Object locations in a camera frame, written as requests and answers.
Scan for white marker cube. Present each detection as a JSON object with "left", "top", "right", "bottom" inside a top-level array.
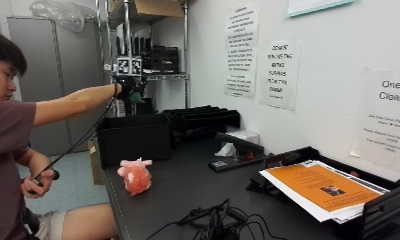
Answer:
[{"left": 115, "top": 56, "right": 145, "bottom": 77}]

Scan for black handheld controller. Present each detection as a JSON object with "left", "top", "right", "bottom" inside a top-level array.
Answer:
[{"left": 29, "top": 169, "right": 62, "bottom": 195}]

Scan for cardboard box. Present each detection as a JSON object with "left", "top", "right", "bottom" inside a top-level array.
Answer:
[{"left": 109, "top": 0, "right": 186, "bottom": 20}]

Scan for stack of white papers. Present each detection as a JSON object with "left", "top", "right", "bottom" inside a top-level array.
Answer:
[{"left": 258, "top": 159, "right": 392, "bottom": 225}]

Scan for teal framed board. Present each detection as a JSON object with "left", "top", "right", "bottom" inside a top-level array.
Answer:
[{"left": 286, "top": 0, "right": 358, "bottom": 18}]

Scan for black fabric bin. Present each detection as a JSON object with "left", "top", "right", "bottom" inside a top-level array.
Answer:
[{"left": 95, "top": 113, "right": 174, "bottom": 170}]

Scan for brown paper bag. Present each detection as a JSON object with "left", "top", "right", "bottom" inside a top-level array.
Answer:
[{"left": 87, "top": 136, "right": 107, "bottom": 186}]

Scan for green object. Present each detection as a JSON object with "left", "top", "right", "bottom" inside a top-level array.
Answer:
[{"left": 127, "top": 91, "right": 146, "bottom": 104}]

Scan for tall white wall notice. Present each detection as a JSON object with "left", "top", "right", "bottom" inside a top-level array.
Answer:
[{"left": 223, "top": 1, "right": 262, "bottom": 100}]

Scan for orange flyer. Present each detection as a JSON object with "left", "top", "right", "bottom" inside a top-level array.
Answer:
[{"left": 266, "top": 162, "right": 384, "bottom": 213}]

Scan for clear plastic bag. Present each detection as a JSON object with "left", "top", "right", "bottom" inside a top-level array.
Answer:
[{"left": 29, "top": 0, "right": 99, "bottom": 34}]

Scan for black document tray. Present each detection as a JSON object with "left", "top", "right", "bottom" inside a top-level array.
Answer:
[{"left": 246, "top": 145, "right": 400, "bottom": 240}]

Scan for large white wall notice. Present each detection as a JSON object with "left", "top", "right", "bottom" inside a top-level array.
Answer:
[{"left": 350, "top": 66, "right": 400, "bottom": 177}]

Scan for tangle of black cables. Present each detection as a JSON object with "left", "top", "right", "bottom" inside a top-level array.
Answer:
[{"left": 145, "top": 197, "right": 291, "bottom": 240}]

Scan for black paper tray organizer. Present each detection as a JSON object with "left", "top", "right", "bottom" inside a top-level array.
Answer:
[{"left": 160, "top": 105, "right": 243, "bottom": 143}]

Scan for person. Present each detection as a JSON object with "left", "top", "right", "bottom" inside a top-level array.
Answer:
[{"left": 0, "top": 30, "right": 123, "bottom": 240}]

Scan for black glove cable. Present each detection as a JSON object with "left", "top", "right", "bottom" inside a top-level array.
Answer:
[{"left": 33, "top": 83, "right": 122, "bottom": 182}]

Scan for pink plush toy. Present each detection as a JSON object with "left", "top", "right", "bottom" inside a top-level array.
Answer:
[{"left": 117, "top": 157, "right": 155, "bottom": 197}]

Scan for white tissue box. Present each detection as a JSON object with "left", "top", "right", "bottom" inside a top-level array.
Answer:
[{"left": 214, "top": 129, "right": 262, "bottom": 158}]

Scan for metal wire shelf rack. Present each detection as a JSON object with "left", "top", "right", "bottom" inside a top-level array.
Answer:
[{"left": 95, "top": 0, "right": 191, "bottom": 116}]

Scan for short white wall notice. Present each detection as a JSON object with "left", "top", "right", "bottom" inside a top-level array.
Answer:
[{"left": 259, "top": 39, "right": 302, "bottom": 112}]

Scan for black stacked drawers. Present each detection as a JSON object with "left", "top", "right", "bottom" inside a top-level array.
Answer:
[{"left": 141, "top": 45, "right": 182, "bottom": 75}]

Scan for grey metal cabinet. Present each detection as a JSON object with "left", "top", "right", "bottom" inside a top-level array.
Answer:
[{"left": 6, "top": 15, "right": 107, "bottom": 158}]

